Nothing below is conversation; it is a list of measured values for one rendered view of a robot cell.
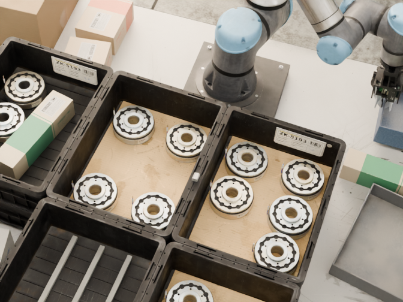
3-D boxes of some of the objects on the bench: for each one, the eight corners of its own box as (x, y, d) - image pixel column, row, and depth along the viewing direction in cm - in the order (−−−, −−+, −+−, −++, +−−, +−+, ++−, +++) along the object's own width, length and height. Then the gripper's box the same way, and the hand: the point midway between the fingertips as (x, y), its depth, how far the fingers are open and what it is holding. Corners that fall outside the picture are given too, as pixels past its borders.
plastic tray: (404, 312, 179) (410, 304, 175) (327, 273, 184) (331, 264, 180) (441, 226, 193) (447, 216, 189) (369, 192, 198) (373, 182, 194)
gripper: (372, 67, 187) (361, 120, 204) (410, 75, 185) (396, 128, 202) (378, 43, 192) (367, 97, 209) (415, 51, 190) (400, 105, 207)
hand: (384, 102), depth 206 cm, fingers closed, pressing on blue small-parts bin
